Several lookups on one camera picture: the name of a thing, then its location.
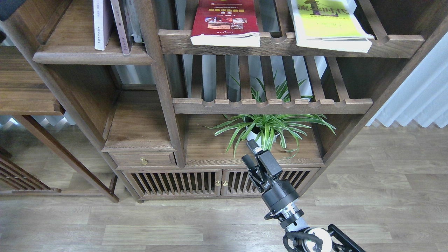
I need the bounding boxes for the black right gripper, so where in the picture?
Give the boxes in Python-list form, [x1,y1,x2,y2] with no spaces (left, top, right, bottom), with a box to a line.
[242,140,299,214]

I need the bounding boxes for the yellow-green book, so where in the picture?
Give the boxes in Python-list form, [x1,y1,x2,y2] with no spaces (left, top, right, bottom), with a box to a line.
[288,0,373,53]

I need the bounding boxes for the white and lilac book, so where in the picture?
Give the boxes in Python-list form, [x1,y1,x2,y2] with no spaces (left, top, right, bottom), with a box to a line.
[93,0,114,51]

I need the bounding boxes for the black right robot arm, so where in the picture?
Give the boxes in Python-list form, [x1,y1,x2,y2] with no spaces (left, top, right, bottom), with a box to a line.
[242,140,363,252]

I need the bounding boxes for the upright white books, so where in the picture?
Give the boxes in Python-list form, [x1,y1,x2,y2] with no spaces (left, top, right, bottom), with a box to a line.
[110,0,143,55]

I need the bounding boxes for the right slatted cabinet door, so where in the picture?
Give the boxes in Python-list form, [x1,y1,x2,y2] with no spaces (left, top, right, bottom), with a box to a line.
[221,167,319,197]

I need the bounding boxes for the slatted cabinet door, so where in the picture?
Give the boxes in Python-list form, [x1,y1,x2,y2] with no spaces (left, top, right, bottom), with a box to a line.
[124,169,222,200]
[221,167,319,197]

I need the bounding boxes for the white plant pot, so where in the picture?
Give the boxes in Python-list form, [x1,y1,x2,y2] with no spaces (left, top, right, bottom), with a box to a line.
[247,127,280,149]

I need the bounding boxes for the left slatted cabinet door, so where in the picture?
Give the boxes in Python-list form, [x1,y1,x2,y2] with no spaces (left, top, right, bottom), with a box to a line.
[124,169,222,200]

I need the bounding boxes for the dark wooden bookshelf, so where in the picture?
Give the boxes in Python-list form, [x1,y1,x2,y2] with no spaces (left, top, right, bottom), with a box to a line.
[1,0,447,202]

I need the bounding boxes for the small wooden drawer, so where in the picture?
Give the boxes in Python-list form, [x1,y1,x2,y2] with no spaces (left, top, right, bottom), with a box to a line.
[109,152,176,167]

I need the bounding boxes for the red book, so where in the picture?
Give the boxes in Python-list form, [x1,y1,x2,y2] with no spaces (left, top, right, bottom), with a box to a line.
[190,0,260,47]

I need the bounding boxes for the white curtain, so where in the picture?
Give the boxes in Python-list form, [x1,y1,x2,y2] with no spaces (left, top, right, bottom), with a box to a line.
[367,34,448,128]

